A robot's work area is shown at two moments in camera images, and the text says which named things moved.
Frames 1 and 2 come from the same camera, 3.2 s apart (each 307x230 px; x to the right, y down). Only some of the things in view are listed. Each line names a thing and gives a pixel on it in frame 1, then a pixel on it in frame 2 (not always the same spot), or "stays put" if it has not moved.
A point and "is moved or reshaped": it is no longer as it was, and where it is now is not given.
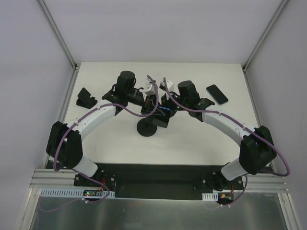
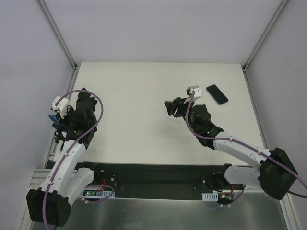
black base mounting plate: [159, 180] stays put
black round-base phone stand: [145, 128] is moved or reshaped
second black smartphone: [217, 94] stays put
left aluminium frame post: [57, 33] stays put
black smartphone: [161, 117] → [55, 123]
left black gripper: [148, 105] → [60, 129]
